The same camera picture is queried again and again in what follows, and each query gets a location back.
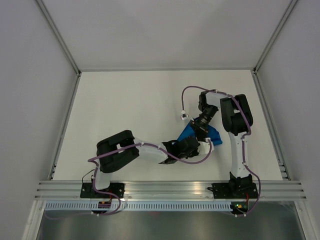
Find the right aluminium frame post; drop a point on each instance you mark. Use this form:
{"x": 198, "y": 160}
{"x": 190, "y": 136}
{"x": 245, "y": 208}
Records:
{"x": 275, "y": 34}

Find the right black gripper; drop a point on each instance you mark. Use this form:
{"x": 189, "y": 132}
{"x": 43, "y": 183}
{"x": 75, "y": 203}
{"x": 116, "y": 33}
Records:
{"x": 200, "y": 131}

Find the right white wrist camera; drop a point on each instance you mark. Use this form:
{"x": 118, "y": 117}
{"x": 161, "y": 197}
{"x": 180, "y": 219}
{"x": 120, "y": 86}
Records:
{"x": 184, "y": 116}

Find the left aluminium frame post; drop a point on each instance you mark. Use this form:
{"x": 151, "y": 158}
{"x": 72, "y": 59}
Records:
{"x": 56, "y": 33}

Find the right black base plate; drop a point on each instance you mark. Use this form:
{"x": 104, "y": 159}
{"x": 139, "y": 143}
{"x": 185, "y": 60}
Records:
{"x": 224, "y": 191}

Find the blue cloth napkin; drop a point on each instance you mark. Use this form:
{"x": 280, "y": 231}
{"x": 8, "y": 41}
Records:
{"x": 214, "y": 135}

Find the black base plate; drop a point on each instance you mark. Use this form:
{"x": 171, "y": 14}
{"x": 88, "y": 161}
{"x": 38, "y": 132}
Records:
{"x": 114, "y": 189}
{"x": 224, "y": 191}

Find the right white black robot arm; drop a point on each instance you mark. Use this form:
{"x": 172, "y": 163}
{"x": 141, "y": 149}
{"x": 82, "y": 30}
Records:
{"x": 237, "y": 120}

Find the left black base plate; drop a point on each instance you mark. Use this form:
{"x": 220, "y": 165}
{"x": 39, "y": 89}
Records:
{"x": 114, "y": 189}

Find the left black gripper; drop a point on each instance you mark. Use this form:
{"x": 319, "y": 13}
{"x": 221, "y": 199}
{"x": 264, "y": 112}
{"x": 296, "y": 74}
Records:
{"x": 196, "y": 152}

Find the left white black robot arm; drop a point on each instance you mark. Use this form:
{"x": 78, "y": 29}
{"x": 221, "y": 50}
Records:
{"x": 117, "y": 151}

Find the aluminium frame post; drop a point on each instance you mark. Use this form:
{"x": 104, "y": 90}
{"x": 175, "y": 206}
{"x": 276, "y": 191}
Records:
{"x": 275, "y": 34}
{"x": 56, "y": 33}

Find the white slotted cable duct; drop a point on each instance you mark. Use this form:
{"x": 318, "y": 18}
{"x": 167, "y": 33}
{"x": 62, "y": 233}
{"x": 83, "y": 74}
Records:
{"x": 212, "y": 206}

